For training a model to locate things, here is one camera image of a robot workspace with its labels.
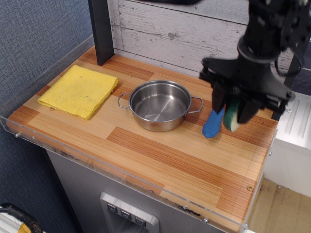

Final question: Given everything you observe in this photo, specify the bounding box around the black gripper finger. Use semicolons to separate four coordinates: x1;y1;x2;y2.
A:
238;99;265;124
212;83;228;114

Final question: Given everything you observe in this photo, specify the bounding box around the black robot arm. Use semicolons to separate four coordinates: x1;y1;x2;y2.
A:
200;0;311;124

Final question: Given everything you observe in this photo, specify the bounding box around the silver dispenser button panel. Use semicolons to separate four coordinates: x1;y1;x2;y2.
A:
100;192;160;233

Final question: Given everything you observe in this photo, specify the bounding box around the black left frame post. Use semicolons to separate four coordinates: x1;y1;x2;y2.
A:
88;0;115;66

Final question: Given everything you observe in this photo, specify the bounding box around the white side cabinet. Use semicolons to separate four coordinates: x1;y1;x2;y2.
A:
263;93;311;197

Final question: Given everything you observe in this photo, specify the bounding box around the small steel pot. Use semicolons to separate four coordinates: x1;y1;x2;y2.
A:
118;80;204;132

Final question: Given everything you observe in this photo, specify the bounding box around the blue handled metal fork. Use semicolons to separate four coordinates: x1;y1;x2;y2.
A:
202;108;225;138

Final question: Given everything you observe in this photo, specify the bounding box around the yellow folded cloth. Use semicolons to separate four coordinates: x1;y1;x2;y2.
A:
37;65;118;120

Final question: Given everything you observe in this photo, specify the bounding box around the clear acrylic guard rail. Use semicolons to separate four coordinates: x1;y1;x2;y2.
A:
0;39;277;226

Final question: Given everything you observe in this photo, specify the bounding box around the toy avocado half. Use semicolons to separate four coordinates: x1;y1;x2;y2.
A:
223;99;240;132

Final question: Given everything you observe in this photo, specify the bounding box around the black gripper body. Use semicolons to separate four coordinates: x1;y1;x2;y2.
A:
200;57;295;113

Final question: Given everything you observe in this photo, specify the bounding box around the black frame post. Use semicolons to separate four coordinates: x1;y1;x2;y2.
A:
88;0;115;66
271;46;304;121

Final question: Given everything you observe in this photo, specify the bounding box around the grey toy fridge cabinet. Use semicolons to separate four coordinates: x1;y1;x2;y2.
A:
48;151;243;233

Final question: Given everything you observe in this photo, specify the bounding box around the black right frame post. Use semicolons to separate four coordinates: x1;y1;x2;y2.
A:
271;46;304;121

